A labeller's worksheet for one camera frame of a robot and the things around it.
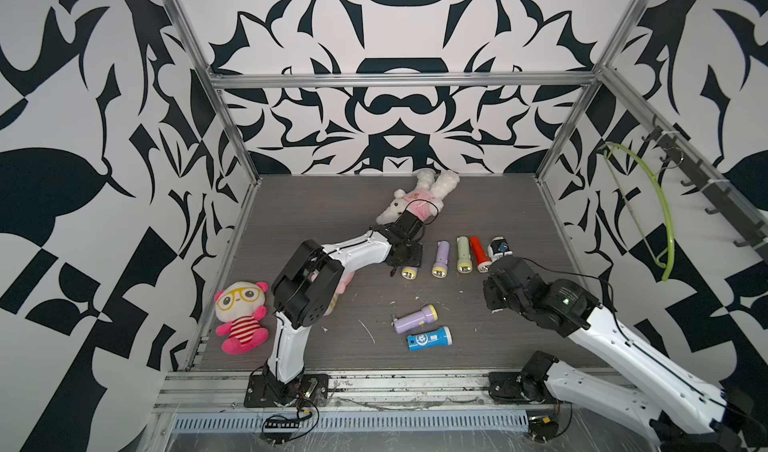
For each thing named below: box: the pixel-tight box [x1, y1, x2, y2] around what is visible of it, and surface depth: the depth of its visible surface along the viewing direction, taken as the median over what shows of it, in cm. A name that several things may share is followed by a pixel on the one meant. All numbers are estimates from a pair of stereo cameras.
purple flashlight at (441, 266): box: [432, 240, 450, 279], surface depth 96 cm
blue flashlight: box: [407, 326, 453, 352], surface depth 81 cm
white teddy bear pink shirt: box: [376, 169, 460, 225], surface depth 107 cm
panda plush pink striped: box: [214, 281, 269, 355], surface depth 81 cm
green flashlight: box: [456, 236, 473, 274], surface depth 97 cm
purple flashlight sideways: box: [393, 304, 439, 334], surface depth 85 cm
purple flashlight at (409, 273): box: [401, 266, 418, 280], surface depth 93 cm
